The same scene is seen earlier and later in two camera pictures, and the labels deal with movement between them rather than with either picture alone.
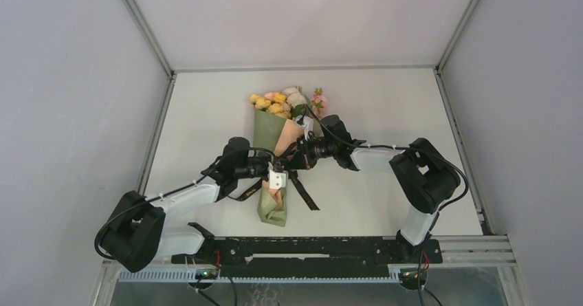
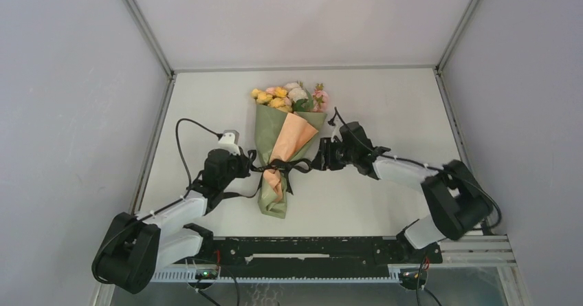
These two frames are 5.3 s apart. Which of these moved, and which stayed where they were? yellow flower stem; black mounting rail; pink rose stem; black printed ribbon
Moved: yellow flower stem; black printed ribbon
Stayed: black mounting rail; pink rose stem
